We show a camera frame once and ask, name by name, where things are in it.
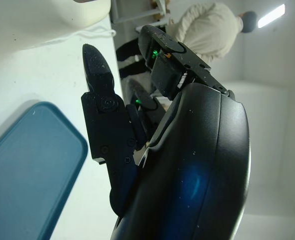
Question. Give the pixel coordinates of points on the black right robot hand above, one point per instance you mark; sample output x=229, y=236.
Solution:
x=200, y=155

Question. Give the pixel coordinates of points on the ceiling light panel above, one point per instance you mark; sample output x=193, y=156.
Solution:
x=271, y=15

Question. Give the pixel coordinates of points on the blue plastic tray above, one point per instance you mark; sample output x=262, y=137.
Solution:
x=30, y=170

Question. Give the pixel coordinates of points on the person in black trousers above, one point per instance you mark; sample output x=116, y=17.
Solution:
x=207, y=30

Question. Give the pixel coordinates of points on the white toaster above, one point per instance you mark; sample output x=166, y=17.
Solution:
x=92, y=12

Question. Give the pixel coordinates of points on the white desk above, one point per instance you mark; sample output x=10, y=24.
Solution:
x=137, y=13

